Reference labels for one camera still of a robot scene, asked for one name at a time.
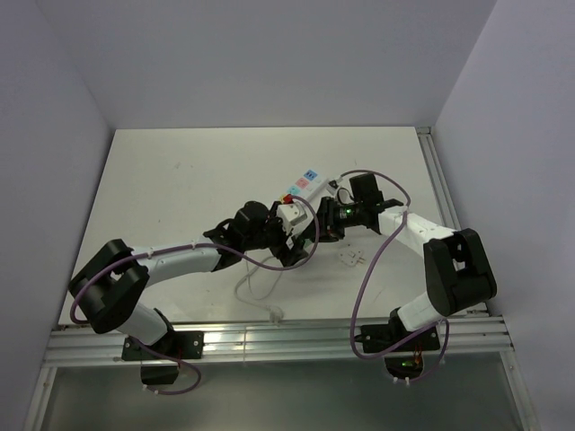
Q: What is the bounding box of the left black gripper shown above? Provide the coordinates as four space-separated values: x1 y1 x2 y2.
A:
243 202 307 268

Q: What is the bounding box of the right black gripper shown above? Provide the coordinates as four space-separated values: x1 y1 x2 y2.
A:
302 196 365 243

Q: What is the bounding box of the white plug with switch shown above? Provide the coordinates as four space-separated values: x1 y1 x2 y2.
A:
338 248 365 267

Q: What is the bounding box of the white colourful power strip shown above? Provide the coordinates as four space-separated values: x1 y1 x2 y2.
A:
279 170 328 203

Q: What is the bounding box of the green plug adapter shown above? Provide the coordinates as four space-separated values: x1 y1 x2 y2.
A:
292 238 314 254

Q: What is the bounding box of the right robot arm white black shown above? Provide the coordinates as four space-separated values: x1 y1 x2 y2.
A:
317 170 497 350

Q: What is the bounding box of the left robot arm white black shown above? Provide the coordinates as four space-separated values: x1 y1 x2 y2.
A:
68 197 315 358

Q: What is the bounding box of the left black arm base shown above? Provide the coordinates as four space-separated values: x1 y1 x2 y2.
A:
120 330 205 395

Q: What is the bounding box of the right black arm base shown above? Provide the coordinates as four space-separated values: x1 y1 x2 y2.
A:
354 311 441 381

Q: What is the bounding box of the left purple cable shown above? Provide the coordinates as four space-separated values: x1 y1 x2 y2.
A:
70 197 321 395

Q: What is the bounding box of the purple cable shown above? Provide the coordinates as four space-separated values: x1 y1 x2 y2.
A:
334 169 450 374
70 197 321 395

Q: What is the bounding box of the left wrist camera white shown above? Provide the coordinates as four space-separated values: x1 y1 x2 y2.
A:
276 194 307 235

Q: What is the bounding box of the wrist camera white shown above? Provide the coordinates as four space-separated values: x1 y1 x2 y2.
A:
326 178 351 197
276 194 307 235

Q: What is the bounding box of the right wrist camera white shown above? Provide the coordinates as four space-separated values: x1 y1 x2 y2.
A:
326 178 351 197

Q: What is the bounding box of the white power strip cord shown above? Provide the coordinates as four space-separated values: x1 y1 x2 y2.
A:
234 255 287 324

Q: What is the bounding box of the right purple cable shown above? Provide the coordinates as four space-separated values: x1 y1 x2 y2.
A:
334 169 450 374

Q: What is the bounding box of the aluminium frame rail right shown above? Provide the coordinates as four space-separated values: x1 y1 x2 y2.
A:
415 126 489 315

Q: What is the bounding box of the aluminium frame rail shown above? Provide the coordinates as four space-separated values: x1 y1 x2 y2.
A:
415 126 489 315
42 317 513 367

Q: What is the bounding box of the aluminium frame rail front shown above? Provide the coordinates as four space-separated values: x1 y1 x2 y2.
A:
42 317 513 367

